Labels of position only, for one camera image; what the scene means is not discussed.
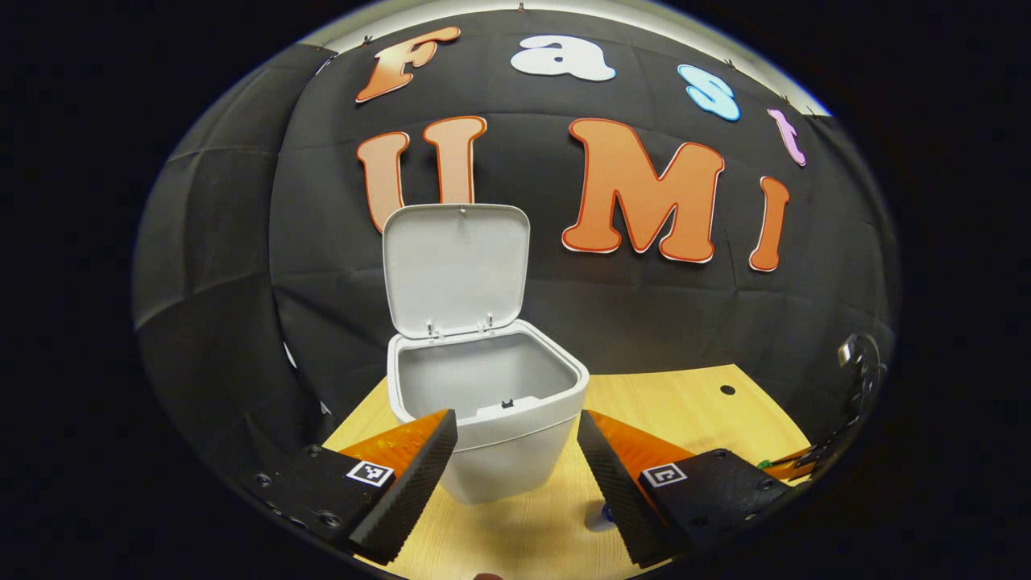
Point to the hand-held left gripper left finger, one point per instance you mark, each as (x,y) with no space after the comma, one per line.
(411,491)

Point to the wooden desktop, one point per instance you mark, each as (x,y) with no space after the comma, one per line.
(548,532)

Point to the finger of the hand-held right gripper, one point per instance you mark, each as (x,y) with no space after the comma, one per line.
(793,466)

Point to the white desktop garbage bin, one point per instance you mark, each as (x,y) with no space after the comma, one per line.
(483,379)

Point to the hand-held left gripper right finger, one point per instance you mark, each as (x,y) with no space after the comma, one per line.
(616,491)

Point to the blue pop can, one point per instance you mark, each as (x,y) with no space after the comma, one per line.
(598,517)

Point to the black backdrop cloth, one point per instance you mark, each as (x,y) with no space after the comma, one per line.
(685,322)

